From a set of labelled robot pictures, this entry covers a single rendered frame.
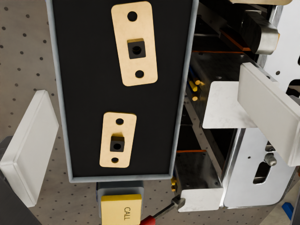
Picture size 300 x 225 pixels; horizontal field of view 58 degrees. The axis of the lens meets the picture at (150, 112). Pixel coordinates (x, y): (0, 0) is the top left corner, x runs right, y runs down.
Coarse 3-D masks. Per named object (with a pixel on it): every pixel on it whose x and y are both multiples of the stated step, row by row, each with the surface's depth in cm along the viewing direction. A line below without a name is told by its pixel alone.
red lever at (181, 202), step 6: (174, 198) 56; (180, 198) 56; (174, 204) 55; (180, 204) 55; (162, 210) 53; (168, 210) 54; (150, 216) 52; (156, 216) 52; (144, 222) 50; (150, 222) 51
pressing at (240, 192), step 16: (272, 16) 44; (288, 16) 44; (288, 32) 46; (288, 48) 47; (272, 64) 49; (288, 64) 49; (288, 80) 51; (240, 128) 55; (256, 128) 56; (240, 144) 57; (256, 144) 58; (240, 160) 60; (256, 160) 61; (224, 176) 63; (240, 176) 63; (272, 176) 65; (288, 176) 65; (224, 192) 65; (240, 192) 66; (256, 192) 67; (272, 192) 68; (224, 208) 69
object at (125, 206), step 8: (104, 200) 39; (112, 200) 39; (120, 200) 40; (128, 200) 40; (136, 200) 40; (104, 208) 40; (112, 208) 40; (120, 208) 40; (128, 208) 41; (136, 208) 41; (104, 216) 41; (112, 216) 41; (120, 216) 41; (128, 216) 42; (136, 216) 42; (104, 224) 42; (112, 224) 42; (120, 224) 42; (128, 224) 43; (136, 224) 43
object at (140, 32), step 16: (112, 16) 25; (144, 16) 26; (128, 32) 26; (144, 32) 27; (128, 48) 26; (144, 48) 26; (128, 64) 28; (144, 64) 28; (128, 80) 29; (144, 80) 29
